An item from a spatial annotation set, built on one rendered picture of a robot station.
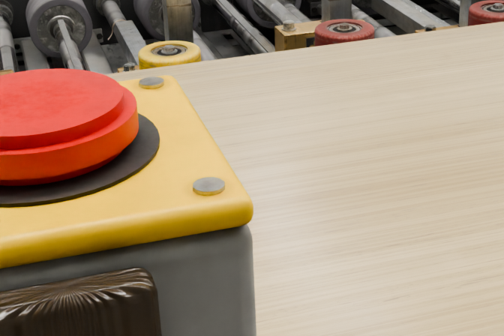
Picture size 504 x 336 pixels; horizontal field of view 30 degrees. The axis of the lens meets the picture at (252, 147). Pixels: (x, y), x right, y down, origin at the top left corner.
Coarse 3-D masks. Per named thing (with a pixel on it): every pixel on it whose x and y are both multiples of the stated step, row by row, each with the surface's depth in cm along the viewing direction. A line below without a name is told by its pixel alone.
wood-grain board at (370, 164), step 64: (192, 64) 117; (256, 64) 116; (320, 64) 115; (384, 64) 114; (448, 64) 114; (256, 128) 99; (320, 128) 98; (384, 128) 97; (448, 128) 97; (256, 192) 86; (320, 192) 85; (384, 192) 85; (448, 192) 84; (256, 256) 76; (320, 256) 75; (384, 256) 75; (448, 256) 74; (256, 320) 68; (320, 320) 67; (384, 320) 67; (448, 320) 67
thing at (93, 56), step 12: (312, 12) 194; (96, 36) 181; (204, 36) 178; (24, 48) 175; (36, 48) 175; (96, 48) 173; (24, 60) 170; (36, 60) 169; (84, 60) 168; (96, 60) 167; (96, 72) 162; (108, 72) 162
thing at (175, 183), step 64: (192, 128) 20; (0, 192) 17; (64, 192) 17; (128, 192) 17; (192, 192) 17; (0, 256) 16; (64, 256) 16; (128, 256) 17; (192, 256) 17; (192, 320) 17
